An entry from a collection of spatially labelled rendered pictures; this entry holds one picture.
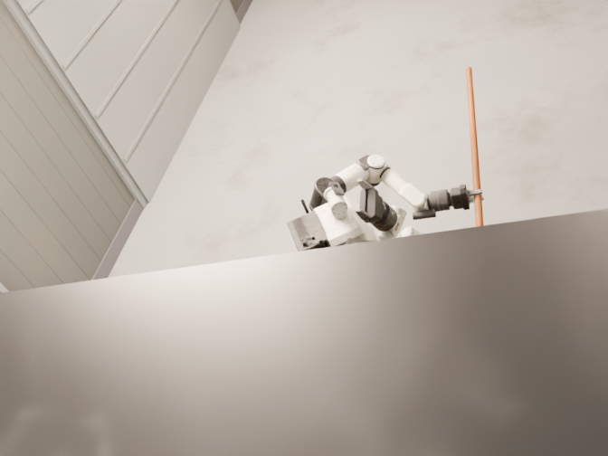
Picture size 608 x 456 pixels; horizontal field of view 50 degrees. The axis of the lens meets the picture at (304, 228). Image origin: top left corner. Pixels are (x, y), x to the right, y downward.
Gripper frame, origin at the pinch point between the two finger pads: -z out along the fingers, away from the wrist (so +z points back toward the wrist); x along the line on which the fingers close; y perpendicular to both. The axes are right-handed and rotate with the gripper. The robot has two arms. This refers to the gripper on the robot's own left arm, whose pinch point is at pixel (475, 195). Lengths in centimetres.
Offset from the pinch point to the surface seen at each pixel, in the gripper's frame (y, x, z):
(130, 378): 142, -90, 60
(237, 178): -198, 120, 206
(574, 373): 146, -91, -24
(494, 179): -147, 119, 0
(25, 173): -102, 14, 297
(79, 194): -130, 59, 296
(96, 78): -212, 11, 286
